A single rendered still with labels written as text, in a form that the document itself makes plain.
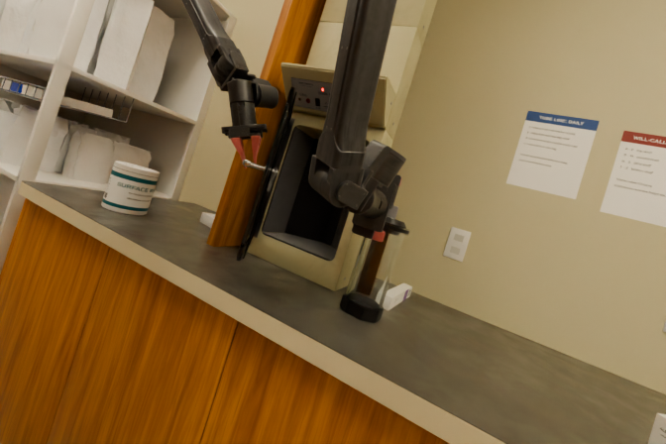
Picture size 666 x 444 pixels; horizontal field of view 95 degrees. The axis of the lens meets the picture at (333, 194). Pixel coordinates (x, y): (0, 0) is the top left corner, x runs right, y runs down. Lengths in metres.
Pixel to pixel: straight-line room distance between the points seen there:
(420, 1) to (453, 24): 0.49
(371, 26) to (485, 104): 0.95
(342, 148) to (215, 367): 0.53
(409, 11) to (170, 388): 1.12
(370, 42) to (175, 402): 0.80
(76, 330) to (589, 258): 1.52
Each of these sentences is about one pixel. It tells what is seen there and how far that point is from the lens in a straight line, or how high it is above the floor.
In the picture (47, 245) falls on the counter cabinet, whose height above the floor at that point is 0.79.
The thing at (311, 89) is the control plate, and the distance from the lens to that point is 0.92.
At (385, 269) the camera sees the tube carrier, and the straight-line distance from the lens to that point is 0.73.
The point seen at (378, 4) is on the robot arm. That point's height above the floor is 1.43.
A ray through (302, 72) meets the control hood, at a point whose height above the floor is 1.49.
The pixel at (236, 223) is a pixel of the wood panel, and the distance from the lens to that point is 1.02.
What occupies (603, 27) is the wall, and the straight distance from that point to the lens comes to 1.51.
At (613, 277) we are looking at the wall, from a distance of 1.32.
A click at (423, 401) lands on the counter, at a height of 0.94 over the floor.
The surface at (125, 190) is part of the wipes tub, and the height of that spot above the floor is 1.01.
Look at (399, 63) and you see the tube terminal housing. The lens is 0.95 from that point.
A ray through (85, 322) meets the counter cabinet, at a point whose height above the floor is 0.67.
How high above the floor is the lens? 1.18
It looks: 1 degrees up
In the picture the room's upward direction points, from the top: 18 degrees clockwise
